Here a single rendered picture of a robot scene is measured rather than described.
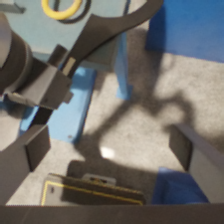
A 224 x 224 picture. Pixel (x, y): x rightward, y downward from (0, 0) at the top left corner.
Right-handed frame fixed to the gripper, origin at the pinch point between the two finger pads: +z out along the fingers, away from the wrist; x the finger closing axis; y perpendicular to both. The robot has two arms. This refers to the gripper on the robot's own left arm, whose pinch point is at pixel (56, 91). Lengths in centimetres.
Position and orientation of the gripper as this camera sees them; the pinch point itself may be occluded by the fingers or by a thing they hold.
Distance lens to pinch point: 33.9
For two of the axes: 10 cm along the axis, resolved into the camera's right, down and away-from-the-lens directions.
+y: 4.7, -8.8, 0.5
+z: 1.2, 1.2, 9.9
